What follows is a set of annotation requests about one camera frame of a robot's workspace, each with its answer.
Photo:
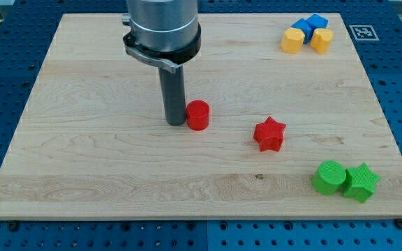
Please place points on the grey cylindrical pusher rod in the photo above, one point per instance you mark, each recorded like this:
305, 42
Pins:
173, 93

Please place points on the yellow hexagon block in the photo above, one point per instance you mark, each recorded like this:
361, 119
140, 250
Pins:
292, 40

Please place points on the blue block left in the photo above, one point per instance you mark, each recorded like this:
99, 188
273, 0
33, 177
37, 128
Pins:
303, 25

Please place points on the green star block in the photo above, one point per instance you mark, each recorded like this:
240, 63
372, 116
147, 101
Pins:
360, 183

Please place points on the yellow heart block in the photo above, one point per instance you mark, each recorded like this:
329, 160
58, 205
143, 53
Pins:
321, 40

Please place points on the blue block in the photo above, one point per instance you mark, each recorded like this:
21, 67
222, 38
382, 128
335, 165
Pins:
303, 25
316, 21

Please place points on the blue block right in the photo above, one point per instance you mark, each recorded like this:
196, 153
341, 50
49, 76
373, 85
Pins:
316, 21

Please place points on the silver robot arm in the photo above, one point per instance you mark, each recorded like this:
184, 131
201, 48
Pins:
165, 34

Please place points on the red star block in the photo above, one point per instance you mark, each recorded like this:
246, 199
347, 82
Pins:
269, 135

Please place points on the red cylinder block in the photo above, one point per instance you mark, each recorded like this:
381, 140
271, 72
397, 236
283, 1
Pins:
197, 113

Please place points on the white fiducial marker tag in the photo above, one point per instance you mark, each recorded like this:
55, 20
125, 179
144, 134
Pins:
363, 32

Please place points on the green cylinder block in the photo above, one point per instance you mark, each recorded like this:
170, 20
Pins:
329, 177

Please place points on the wooden board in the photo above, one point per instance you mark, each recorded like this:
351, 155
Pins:
93, 143

